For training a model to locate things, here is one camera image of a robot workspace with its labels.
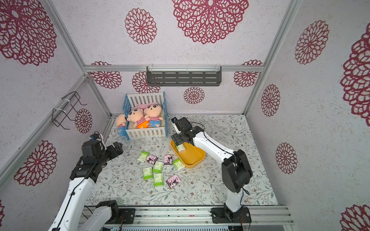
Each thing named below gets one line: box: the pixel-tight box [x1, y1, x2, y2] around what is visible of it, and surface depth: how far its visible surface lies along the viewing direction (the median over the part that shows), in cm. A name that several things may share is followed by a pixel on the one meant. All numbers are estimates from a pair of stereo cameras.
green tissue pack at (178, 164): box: [172, 158, 185, 171], surface depth 92 cm
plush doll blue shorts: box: [143, 103, 164, 128], surface depth 105 cm
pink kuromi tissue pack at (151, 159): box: [145, 154, 159, 165], surface depth 94 cm
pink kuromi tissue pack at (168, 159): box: [163, 154, 173, 165], surface depth 94 cm
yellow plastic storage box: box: [170, 139, 206, 169], surface depth 96 cm
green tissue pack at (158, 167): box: [152, 160, 164, 174], surface depth 91 cm
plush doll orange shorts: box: [126, 108, 150, 129], surface depth 105 cm
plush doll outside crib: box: [115, 113, 127, 137], surface depth 107 cm
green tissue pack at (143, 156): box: [136, 151, 150, 163], surface depth 95 cm
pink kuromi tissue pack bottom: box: [165, 174, 181, 189], surface depth 85 cm
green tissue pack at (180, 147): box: [175, 143, 186, 153], surface depth 99 cm
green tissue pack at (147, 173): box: [143, 166, 153, 180], surface depth 88 cm
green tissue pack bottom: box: [153, 173, 164, 187], surface depth 86 cm
